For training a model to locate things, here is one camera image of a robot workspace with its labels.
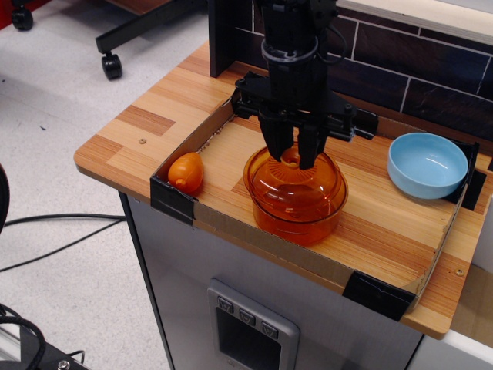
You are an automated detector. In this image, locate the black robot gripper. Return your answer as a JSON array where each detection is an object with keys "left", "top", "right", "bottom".
[{"left": 233, "top": 56, "right": 357, "bottom": 170}]

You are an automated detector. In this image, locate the orange transparent pot lid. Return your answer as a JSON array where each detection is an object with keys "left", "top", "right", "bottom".
[{"left": 243, "top": 146, "right": 347, "bottom": 223}]

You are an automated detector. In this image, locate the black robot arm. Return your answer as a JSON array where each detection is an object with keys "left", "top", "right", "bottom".
[{"left": 233, "top": 1, "right": 356, "bottom": 170}]

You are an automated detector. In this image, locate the orange transparent plastic pot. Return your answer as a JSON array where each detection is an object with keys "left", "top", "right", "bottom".
[{"left": 249, "top": 153, "right": 349, "bottom": 247}]

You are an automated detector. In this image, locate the orange toy carrot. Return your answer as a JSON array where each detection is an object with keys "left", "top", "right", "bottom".
[{"left": 168, "top": 153, "right": 204, "bottom": 193}]

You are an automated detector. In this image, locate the cardboard fence with black tape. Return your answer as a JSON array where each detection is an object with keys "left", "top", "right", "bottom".
[{"left": 149, "top": 70, "right": 487, "bottom": 322}]

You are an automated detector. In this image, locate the light blue bowl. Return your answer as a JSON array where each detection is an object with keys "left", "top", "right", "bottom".
[{"left": 387, "top": 133, "right": 469, "bottom": 200}]

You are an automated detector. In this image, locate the dark brick backsplash panel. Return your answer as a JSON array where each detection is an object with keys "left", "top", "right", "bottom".
[{"left": 209, "top": 1, "right": 492, "bottom": 141}]

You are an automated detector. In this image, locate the grey toy kitchen cabinet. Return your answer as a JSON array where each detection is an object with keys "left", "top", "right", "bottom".
[{"left": 121, "top": 195, "right": 492, "bottom": 369}]

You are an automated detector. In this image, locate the black chair base with caster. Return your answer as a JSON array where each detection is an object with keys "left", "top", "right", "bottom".
[{"left": 96, "top": 1, "right": 206, "bottom": 80}]

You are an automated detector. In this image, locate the grey oven control panel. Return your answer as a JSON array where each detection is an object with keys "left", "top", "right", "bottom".
[{"left": 207, "top": 279, "right": 300, "bottom": 370}]

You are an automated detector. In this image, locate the black caster wheel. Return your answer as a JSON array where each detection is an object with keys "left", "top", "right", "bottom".
[{"left": 11, "top": 0, "right": 34, "bottom": 31}]

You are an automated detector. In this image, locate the black equipment corner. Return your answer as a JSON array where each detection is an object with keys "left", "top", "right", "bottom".
[{"left": 1, "top": 304, "right": 88, "bottom": 369}]

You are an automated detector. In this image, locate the black floor cable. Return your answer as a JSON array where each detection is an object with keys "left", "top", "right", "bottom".
[{"left": 0, "top": 214, "right": 127, "bottom": 273}]

